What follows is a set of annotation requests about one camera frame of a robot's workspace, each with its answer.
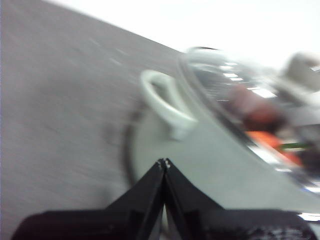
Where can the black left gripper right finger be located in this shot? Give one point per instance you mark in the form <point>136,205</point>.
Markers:
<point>212,225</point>

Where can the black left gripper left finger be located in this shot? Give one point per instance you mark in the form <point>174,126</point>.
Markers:
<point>120,222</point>

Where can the small orange pumpkin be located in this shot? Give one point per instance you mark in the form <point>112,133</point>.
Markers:
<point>265,140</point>

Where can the glass lid with green knob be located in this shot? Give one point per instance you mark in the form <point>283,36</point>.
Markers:
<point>215,75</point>

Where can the pale green electric steamer pot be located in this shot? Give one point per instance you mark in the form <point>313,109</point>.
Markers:
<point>212,162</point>

